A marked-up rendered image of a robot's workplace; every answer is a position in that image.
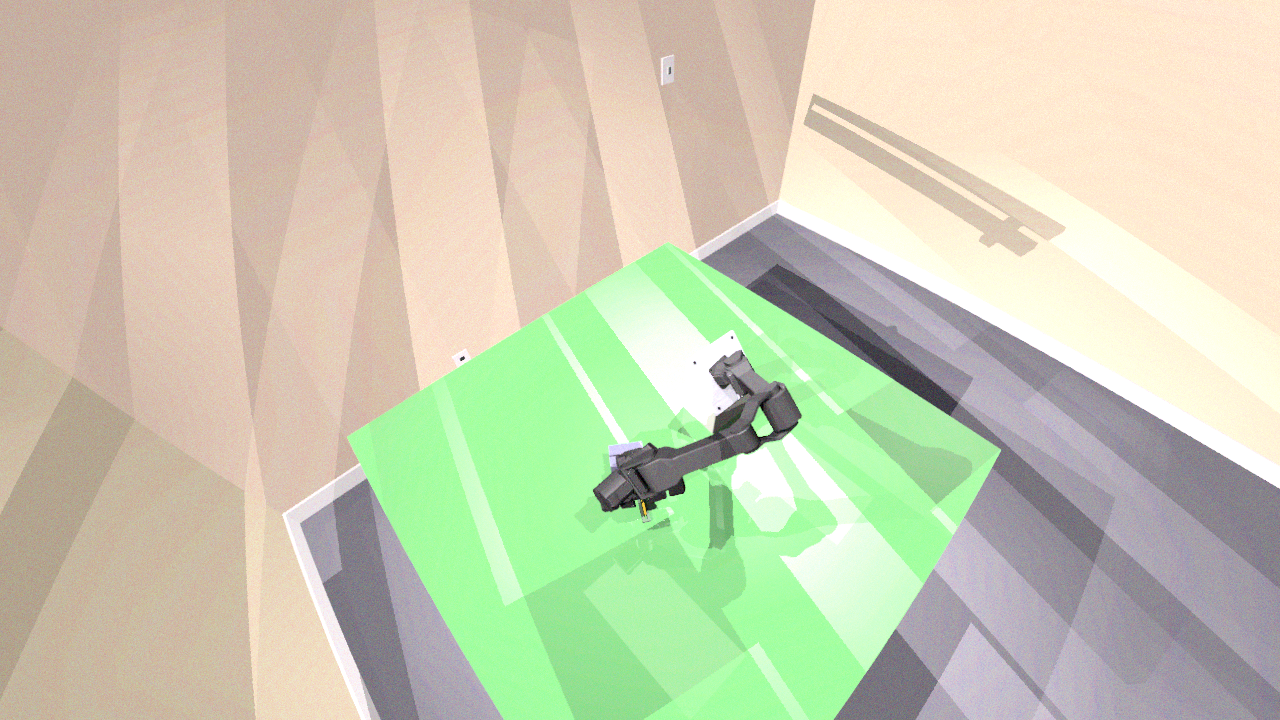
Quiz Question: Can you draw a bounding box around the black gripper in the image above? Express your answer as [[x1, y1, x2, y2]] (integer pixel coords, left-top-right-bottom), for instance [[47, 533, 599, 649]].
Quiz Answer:
[[602, 478, 685, 512]]

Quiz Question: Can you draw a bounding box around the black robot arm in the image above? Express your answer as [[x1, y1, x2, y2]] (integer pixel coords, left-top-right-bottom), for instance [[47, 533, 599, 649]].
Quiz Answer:
[[593, 348, 803, 511]]

